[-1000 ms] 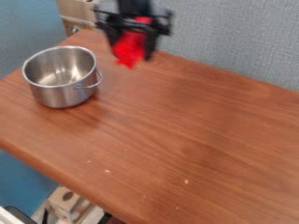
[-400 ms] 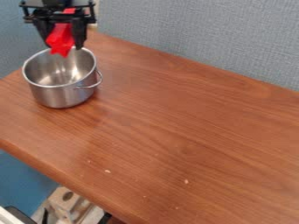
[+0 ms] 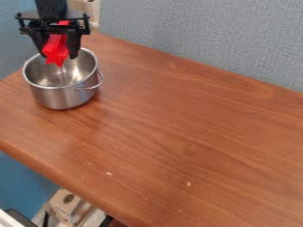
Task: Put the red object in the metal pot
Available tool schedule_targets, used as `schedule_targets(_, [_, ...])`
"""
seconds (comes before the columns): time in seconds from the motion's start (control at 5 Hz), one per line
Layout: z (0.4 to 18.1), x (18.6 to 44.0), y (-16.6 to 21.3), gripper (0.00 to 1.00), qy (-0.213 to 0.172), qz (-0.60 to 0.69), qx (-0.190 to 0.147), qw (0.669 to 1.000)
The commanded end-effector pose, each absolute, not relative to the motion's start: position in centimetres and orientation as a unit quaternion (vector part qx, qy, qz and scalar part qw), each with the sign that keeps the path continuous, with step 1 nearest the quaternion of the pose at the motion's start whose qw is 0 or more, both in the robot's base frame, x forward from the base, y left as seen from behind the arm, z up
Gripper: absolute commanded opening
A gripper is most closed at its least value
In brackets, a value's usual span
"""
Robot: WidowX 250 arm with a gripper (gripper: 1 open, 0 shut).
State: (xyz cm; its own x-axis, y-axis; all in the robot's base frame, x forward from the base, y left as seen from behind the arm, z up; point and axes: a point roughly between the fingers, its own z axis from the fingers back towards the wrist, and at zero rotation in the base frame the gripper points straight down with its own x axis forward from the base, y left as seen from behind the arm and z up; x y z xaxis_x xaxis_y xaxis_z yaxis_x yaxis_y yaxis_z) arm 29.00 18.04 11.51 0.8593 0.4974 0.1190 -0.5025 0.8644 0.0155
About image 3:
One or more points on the red plastic block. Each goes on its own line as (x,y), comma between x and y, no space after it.
(56,50)

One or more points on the wooden block under table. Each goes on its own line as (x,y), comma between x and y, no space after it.
(66,210)

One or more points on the metal pot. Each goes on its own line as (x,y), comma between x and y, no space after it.
(68,86)

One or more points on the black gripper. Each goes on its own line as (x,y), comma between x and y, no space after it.
(54,19)

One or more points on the black white object bottom left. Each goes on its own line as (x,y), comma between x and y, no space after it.
(12,219)

